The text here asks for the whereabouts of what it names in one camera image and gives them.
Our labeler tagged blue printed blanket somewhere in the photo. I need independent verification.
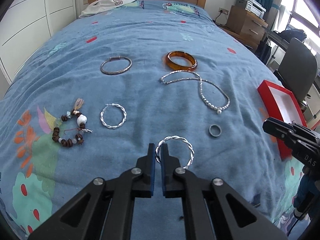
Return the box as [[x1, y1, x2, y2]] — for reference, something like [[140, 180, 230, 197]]
[[0, 0, 320, 240]]

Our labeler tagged amber bangle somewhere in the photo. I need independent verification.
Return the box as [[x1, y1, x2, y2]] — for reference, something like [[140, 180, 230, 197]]
[[165, 51, 198, 72]]

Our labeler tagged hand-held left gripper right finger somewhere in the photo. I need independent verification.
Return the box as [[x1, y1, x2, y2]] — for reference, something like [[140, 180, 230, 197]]
[[161, 145, 290, 240]]

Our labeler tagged grey ring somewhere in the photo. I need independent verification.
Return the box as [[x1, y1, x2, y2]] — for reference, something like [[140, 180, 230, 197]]
[[209, 124, 222, 138]]

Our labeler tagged silver twisted hoop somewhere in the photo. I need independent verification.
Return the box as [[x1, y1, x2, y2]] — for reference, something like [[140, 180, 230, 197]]
[[155, 135, 194, 170], [100, 103, 127, 130]]

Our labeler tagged thin silver bangle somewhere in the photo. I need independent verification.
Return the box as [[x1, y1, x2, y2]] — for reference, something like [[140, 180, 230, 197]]
[[100, 56, 132, 75]]

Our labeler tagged silver pearl necklace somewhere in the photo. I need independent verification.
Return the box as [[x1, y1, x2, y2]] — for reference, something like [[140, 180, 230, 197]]
[[160, 70, 230, 115]]

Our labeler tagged dark blue cloth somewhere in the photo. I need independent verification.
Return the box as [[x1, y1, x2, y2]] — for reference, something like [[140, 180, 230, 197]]
[[295, 171, 320, 220]]

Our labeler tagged red jewelry box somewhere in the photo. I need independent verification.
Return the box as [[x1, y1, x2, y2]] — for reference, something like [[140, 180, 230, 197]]
[[257, 80, 307, 161]]

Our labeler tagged white printer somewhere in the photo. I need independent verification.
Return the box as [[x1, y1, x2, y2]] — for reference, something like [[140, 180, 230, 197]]
[[236, 0, 267, 18]]

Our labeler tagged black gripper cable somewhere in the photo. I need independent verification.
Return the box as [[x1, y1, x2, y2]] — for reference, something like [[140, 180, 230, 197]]
[[287, 205, 304, 235]]

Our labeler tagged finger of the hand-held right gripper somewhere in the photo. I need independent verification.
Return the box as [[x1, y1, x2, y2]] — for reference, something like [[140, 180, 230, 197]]
[[262, 118, 295, 145]]

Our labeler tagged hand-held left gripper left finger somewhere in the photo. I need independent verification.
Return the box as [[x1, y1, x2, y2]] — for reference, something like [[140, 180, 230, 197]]
[[27, 144, 155, 240]]

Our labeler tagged wooden nightstand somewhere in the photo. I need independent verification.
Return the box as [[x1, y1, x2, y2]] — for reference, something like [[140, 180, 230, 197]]
[[226, 5, 268, 53]]

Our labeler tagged white wardrobe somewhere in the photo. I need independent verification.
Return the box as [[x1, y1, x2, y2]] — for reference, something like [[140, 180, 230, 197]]
[[0, 0, 97, 88]]

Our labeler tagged brown beaded bracelet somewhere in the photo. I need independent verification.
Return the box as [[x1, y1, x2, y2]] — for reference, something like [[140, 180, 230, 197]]
[[52, 98, 93, 148]]

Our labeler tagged dark backpack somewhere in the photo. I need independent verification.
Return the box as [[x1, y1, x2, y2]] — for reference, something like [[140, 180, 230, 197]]
[[277, 29, 307, 42]]

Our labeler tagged black power cable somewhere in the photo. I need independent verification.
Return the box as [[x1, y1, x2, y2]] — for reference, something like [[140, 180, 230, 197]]
[[212, 12, 227, 27]]

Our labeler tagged window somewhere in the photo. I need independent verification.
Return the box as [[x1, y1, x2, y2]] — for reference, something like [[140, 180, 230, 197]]
[[277, 0, 320, 45]]

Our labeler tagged grey office chair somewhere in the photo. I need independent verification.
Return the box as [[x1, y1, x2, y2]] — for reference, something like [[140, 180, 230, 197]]
[[274, 38, 318, 105]]

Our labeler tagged white garment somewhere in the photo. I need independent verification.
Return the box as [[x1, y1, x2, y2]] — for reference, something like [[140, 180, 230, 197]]
[[79, 0, 137, 18]]

